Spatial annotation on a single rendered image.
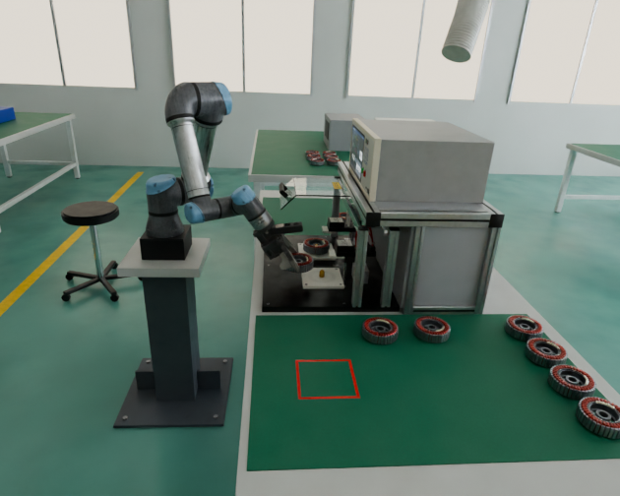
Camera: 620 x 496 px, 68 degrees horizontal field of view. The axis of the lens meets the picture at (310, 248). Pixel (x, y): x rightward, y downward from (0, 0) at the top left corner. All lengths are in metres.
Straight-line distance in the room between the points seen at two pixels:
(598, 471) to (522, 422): 0.18
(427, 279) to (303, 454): 0.75
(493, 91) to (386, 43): 1.60
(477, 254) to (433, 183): 0.27
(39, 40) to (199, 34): 1.88
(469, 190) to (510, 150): 5.59
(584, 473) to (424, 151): 0.95
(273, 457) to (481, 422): 0.52
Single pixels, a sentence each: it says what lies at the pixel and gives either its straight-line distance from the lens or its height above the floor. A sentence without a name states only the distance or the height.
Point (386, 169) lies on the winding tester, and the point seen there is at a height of 1.22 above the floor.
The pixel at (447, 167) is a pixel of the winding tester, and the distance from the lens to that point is 1.57.
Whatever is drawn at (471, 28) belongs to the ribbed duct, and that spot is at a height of 1.69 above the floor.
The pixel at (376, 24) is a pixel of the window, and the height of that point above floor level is 1.85.
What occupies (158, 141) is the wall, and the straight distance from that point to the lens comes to 6.55.
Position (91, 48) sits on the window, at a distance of 6.62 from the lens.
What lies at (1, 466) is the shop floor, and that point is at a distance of 2.36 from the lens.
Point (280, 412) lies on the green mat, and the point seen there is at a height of 0.75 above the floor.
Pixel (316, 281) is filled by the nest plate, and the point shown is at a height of 0.78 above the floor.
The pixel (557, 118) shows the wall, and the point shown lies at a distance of 7.43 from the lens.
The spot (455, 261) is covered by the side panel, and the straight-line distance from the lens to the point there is 1.59.
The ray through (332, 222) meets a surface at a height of 0.92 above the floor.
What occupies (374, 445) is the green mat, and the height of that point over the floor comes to 0.75.
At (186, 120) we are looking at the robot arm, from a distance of 1.66.
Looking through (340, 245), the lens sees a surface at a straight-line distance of 1.66.
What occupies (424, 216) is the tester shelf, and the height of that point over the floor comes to 1.11.
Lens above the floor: 1.58
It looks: 24 degrees down
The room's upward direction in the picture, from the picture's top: 3 degrees clockwise
